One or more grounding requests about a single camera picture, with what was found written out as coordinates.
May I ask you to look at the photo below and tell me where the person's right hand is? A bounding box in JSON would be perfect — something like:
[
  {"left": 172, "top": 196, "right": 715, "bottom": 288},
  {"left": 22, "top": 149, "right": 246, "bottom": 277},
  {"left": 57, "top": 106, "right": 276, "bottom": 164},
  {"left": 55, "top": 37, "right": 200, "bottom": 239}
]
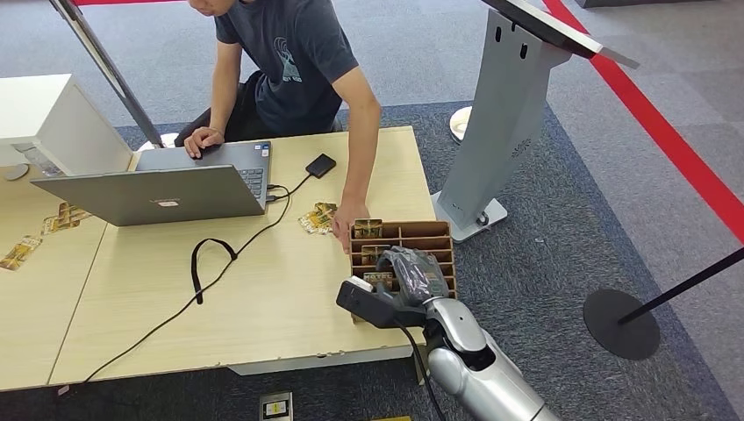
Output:
[{"left": 183, "top": 125, "right": 225, "bottom": 160}]

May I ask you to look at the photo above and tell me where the person's left hand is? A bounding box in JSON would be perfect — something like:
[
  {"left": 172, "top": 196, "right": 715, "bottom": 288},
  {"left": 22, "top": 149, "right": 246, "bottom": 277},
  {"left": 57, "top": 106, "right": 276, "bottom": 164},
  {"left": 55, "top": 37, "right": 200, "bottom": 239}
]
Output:
[{"left": 330, "top": 199, "right": 371, "bottom": 255}]

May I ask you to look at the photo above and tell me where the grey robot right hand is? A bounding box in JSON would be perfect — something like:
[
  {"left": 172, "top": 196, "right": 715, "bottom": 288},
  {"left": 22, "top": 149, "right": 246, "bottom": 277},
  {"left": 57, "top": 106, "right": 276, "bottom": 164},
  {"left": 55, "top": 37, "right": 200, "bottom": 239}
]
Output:
[{"left": 376, "top": 246, "right": 452, "bottom": 309}]

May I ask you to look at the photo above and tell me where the brown cardboard slotted card holder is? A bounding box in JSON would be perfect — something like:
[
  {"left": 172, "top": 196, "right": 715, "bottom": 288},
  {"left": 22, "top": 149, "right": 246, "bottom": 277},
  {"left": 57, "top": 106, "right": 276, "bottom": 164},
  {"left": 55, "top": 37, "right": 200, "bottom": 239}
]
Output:
[{"left": 348, "top": 219, "right": 459, "bottom": 325}]

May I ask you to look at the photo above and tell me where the gold printed card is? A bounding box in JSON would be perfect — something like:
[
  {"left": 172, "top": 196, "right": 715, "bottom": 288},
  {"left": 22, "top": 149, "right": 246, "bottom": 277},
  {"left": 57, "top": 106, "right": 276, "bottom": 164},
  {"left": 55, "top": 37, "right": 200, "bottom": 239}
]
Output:
[
  {"left": 353, "top": 218, "right": 385, "bottom": 239},
  {"left": 362, "top": 271, "right": 397, "bottom": 292},
  {"left": 360, "top": 245, "right": 390, "bottom": 267}
]

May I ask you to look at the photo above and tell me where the person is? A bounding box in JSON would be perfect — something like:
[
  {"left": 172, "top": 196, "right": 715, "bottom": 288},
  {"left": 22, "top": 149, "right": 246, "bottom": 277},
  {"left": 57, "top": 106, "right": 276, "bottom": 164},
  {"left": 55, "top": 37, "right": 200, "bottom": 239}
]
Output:
[{"left": 174, "top": 0, "right": 383, "bottom": 255}]

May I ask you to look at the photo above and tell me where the single gold card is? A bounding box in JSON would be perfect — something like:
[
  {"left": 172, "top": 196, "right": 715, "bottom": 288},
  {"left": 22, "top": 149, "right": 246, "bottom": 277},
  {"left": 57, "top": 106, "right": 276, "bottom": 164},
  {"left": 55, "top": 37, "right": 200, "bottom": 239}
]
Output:
[{"left": 0, "top": 235, "right": 45, "bottom": 273}]

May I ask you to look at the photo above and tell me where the small pile of gold cards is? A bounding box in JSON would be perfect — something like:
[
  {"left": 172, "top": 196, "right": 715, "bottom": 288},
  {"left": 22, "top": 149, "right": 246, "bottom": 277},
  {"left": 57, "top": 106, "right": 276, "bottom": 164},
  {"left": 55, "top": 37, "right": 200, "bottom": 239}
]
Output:
[{"left": 297, "top": 202, "right": 339, "bottom": 237}]

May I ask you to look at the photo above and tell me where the black external drive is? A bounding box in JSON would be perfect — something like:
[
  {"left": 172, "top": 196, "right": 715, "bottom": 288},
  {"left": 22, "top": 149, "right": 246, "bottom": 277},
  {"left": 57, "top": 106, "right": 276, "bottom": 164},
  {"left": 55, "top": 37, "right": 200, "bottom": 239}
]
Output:
[{"left": 304, "top": 153, "right": 339, "bottom": 180}]

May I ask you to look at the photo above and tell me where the grey laptop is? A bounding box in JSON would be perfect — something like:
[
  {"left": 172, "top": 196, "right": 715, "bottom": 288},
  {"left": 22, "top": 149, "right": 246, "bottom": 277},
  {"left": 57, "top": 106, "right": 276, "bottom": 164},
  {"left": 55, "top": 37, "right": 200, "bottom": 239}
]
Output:
[{"left": 30, "top": 140, "right": 273, "bottom": 228}]

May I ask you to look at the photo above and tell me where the grey metal pole stand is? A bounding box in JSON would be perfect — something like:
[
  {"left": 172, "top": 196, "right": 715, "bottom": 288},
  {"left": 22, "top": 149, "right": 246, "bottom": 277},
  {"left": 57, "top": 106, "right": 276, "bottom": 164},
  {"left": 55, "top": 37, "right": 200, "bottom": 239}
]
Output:
[{"left": 49, "top": 0, "right": 180, "bottom": 153}]

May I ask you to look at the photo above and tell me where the white box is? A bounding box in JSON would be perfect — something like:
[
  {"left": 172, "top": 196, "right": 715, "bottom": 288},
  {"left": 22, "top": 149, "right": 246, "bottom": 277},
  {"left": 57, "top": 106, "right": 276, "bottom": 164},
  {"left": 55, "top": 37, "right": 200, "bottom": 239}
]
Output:
[{"left": 0, "top": 74, "right": 135, "bottom": 177}]

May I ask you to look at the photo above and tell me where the white round base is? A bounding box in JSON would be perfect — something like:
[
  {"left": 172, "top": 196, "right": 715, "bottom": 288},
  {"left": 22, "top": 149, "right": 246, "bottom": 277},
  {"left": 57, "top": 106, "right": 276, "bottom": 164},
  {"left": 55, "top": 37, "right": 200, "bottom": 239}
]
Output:
[{"left": 448, "top": 106, "right": 473, "bottom": 145}]

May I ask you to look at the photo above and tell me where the spread pile of gold cards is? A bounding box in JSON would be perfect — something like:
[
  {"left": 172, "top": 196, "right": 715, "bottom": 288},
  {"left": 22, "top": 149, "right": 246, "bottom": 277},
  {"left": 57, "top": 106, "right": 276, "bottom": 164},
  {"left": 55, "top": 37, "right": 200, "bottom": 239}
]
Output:
[{"left": 41, "top": 202, "right": 93, "bottom": 237}]

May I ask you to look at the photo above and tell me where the silver kiosk stand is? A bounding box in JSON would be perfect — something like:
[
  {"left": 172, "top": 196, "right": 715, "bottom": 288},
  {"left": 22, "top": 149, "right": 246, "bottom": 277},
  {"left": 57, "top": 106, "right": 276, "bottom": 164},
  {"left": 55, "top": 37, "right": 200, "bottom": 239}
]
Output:
[{"left": 431, "top": 8, "right": 574, "bottom": 244}]

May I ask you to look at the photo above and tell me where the metal floor socket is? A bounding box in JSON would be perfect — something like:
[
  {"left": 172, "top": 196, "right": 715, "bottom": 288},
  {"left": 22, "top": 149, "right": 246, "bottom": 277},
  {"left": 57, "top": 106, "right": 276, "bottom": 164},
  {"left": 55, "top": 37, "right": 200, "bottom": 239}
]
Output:
[{"left": 259, "top": 391, "right": 295, "bottom": 421}]

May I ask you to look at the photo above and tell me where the kiosk screen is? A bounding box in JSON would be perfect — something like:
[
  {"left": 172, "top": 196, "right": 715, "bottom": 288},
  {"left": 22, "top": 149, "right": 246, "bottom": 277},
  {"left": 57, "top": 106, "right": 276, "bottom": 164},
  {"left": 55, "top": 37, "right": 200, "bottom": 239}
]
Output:
[{"left": 479, "top": 0, "right": 640, "bottom": 71}]

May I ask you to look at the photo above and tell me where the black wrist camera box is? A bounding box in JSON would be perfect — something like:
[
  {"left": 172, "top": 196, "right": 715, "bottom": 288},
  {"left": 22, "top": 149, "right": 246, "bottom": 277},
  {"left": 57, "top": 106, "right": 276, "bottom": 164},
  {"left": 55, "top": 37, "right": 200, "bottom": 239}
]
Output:
[{"left": 335, "top": 275, "right": 432, "bottom": 331}]

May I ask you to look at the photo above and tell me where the short black drive cable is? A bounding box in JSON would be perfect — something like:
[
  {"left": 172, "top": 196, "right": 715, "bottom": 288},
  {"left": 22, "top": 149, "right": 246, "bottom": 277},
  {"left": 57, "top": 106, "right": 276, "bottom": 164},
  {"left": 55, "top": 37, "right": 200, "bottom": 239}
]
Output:
[{"left": 267, "top": 173, "right": 313, "bottom": 203}]

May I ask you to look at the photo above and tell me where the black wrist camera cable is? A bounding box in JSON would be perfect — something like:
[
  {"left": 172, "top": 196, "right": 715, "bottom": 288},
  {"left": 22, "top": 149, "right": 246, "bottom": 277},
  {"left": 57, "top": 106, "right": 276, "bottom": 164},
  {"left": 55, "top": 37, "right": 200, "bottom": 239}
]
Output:
[{"left": 395, "top": 321, "right": 447, "bottom": 421}]

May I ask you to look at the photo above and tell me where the black strap loop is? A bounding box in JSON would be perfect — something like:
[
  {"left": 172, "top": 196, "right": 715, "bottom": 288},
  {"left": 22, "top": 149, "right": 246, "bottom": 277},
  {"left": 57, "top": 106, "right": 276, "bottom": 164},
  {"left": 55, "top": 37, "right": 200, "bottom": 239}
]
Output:
[{"left": 190, "top": 237, "right": 239, "bottom": 305}]

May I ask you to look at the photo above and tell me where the long black cable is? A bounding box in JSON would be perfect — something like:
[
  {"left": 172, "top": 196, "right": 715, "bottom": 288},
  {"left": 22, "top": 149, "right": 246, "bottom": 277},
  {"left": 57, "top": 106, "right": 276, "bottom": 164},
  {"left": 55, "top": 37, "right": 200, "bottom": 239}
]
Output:
[{"left": 82, "top": 183, "right": 293, "bottom": 385}]

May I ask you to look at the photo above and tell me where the black stanchion post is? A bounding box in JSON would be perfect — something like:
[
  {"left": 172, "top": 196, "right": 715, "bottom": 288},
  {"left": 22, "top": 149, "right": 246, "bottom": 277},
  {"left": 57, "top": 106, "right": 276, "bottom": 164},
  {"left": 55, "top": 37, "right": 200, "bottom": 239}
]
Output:
[{"left": 583, "top": 246, "right": 744, "bottom": 361}]

